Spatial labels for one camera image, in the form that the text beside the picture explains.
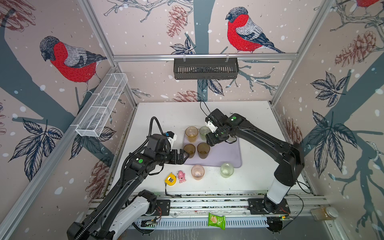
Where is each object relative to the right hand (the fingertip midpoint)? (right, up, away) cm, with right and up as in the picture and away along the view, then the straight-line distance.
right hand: (210, 141), depth 81 cm
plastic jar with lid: (+50, -29, -17) cm, 60 cm away
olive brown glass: (-4, -5, +4) cm, 8 cm away
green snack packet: (+2, -35, -13) cm, 37 cm away
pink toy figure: (-16, -20, 0) cm, 25 cm away
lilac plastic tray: (+9, -10, +9) cm, 16 cm away
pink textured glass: (-7, -18, +4) cm, 20 cm away
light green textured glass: (+10, -17, +4) cm, 20 cm away
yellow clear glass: (-11, +3, +18) cm, 21 cm away
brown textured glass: (-11, -7, +11) cm, 17 cm away
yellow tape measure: (-22, -21, 0) cm, 31 cm away
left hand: (-15, -5, -10) cm, 18 cm away
